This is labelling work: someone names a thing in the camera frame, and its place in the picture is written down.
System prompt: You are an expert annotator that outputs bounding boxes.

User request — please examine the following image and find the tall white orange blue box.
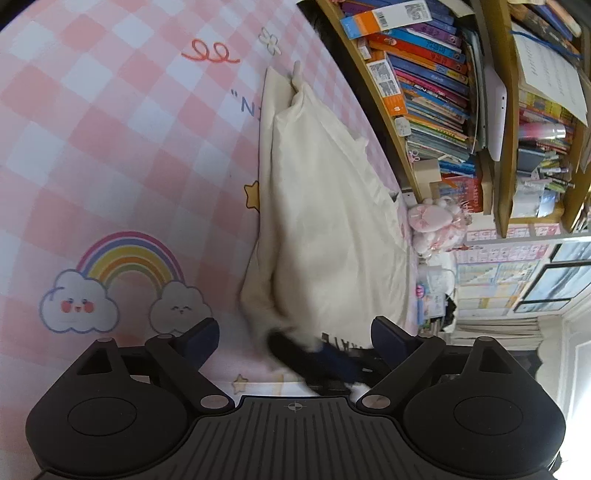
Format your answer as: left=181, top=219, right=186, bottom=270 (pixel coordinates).
left=341, top=0, right=432, bottom=38

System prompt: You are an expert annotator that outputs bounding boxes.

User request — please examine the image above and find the white paper sheet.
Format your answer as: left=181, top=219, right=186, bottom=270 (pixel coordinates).
left=510, top=23, right=587, bottom=125

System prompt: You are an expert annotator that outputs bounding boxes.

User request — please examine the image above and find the white tablet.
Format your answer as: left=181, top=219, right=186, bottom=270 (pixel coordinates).
left=482, top=65, right=509, bottom=162

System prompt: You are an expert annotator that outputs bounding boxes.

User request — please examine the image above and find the row of colourful books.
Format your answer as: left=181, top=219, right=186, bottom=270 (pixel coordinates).
left=342, top=0, right=485, bottom=185

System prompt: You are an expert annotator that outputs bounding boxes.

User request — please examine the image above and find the pink white plush bunny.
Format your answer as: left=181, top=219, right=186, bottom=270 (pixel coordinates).
left=409, top=196, right=474, bottom=257

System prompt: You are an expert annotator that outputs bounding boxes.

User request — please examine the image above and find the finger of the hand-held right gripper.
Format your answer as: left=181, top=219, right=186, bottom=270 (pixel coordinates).
left=268, top=330, right=370, bottom=396

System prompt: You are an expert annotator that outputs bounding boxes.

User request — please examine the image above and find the wooden bookshelf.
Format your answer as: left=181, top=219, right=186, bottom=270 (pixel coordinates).
left=316, top=0, right=591, bottom=238

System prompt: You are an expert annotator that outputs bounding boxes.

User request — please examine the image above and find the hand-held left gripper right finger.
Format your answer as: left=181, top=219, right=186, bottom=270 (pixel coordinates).
left=360, top=316, right=518, bottom=413

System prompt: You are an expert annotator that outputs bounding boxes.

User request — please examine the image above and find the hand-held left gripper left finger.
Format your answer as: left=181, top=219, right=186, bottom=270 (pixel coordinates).
left=76, top=318, right=236, bottom=413

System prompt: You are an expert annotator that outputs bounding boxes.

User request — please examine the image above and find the long white orange box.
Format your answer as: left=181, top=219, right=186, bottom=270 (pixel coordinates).
left=367, top=59, right=407, bottom=117

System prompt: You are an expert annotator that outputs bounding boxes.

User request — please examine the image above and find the window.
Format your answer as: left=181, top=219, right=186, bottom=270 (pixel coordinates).
left=512, top=240, right=591, bottom=315

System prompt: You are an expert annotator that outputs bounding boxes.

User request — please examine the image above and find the cream printed t-shirt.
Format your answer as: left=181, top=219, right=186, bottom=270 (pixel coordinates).
left=239, top=60, right=419, bottom=365

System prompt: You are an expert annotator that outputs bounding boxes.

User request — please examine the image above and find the beige pen holder box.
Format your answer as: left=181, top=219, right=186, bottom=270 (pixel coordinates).
left=412, top=158, right=441, bottom=201

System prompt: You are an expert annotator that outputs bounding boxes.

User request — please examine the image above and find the wall poster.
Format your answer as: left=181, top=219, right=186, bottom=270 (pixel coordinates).
left=455, top=226, right=561, bottom=319

